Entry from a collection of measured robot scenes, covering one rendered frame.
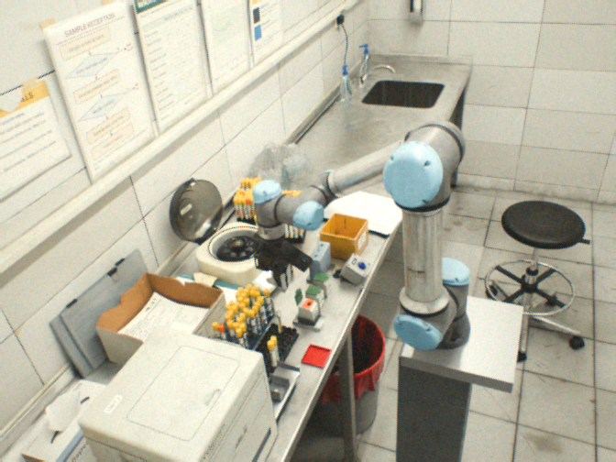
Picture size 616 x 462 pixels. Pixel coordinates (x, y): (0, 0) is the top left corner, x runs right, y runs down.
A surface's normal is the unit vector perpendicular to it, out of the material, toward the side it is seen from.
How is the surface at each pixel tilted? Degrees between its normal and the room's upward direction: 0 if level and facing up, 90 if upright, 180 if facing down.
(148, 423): 0
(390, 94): 90
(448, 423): 90
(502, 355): 1
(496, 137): 90
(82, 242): 90
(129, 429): 0
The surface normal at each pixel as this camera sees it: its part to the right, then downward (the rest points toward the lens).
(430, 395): -0.39, 0.56
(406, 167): -0.56, 0.42
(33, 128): 0.92, 0.14
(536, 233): -0.08, -0.80
